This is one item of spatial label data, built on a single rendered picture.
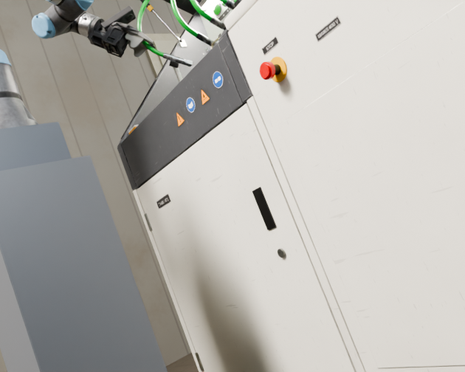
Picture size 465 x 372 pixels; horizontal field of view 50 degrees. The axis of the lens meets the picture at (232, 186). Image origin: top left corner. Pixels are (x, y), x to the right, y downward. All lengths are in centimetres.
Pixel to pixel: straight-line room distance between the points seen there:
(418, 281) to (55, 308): 68
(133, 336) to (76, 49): 266
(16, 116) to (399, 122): 80
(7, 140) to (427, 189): 83
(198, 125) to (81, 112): 204
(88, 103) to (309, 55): 247
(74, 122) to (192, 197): 194
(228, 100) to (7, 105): 50
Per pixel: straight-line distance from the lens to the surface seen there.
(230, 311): 141
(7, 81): 125
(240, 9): 114
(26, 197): 108
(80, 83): 339
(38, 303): 104
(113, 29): 171
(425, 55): 86
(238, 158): 119
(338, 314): 111
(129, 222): 314
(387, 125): 91
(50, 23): 169
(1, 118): 119
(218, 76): 121
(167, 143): 144
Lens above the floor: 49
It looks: 7 degrees up
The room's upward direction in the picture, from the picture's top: 21 degrees counter-clockwise
